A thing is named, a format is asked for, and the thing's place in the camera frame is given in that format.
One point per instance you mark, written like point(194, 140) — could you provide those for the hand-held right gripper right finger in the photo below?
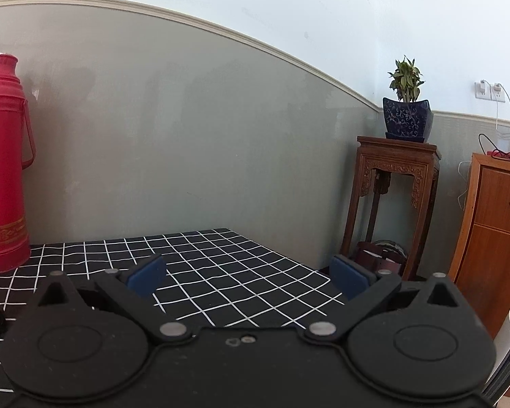
point(347, 276)

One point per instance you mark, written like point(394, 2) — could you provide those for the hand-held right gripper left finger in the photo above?
point(145, 277)

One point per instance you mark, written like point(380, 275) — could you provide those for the brown box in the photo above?
point(380, 259)

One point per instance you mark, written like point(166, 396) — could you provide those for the black white checked tablecloth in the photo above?
point(238, 272)

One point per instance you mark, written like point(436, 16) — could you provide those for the carved wooden plant stand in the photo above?
point(395, 165)

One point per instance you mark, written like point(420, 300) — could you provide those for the red thermos flask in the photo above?
point(2, 170)

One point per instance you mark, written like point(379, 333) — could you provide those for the wooden cabinet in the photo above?
point(493, 242)

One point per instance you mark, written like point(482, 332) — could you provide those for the blue patterned flower pot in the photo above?
point(406, 121)

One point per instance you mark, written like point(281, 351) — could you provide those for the green potted plant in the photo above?
point(406, 78)

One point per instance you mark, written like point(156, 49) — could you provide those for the white wall socket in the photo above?
point(489, 91)

